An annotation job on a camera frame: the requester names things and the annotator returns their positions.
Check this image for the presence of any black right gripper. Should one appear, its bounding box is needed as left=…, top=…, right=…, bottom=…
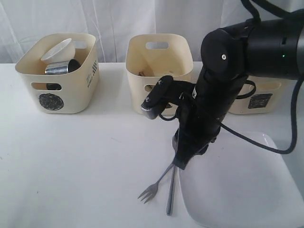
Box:
left=174, top=80, right=244, bottom=170

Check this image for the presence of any steel spoon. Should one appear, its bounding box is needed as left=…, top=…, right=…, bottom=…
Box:
left=165, top=135, right=179, bottom=216

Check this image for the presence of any steel fork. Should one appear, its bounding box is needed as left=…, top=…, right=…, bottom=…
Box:
left=138, top=163, right=173, bottom=204

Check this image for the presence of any wooden chopstick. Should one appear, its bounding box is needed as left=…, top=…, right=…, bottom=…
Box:
left=138, top=70, right=153, bottom=77
left=144, top=85, right=154, bottom=92

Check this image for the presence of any small steel cup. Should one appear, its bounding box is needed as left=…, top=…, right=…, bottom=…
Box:
left=67, top=59, right=81, bottom=73

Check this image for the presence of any steel mug with handle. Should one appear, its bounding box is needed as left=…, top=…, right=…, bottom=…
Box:
left=45, top=61, right=69, bottom=75

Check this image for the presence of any white plastic bowl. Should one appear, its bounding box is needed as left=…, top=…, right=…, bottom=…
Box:
left=40, top=38, right=76, bottom=65

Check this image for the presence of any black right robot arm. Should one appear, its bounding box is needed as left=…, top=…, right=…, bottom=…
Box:
left=173, top=19, right=304, bottom=169

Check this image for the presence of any white square plate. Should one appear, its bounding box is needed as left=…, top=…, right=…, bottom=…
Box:
left=179, top=132, right=304, bottom=228

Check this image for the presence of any cream bin with square mark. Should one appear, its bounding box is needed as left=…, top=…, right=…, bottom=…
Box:
left=229, top=76, right=288, bottom=115

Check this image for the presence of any cream bin with triangle mark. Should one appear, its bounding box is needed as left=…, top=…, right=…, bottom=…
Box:
left=125, top=34, right=193, bottom=114

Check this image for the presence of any cream bin with circle mark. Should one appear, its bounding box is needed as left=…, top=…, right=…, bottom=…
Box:
left=15, top=33, right=99, bottom=114

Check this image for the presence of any white backdrop curtain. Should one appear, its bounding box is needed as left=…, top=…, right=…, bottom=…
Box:
left=0, top=0, right=251, bottom=63

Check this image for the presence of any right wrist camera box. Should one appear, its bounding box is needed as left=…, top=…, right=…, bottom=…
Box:
left=141, top=75, right=198, bottom=120

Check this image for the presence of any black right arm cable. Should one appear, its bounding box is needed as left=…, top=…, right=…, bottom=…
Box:
left=159, top=0, right=304, bottom=155

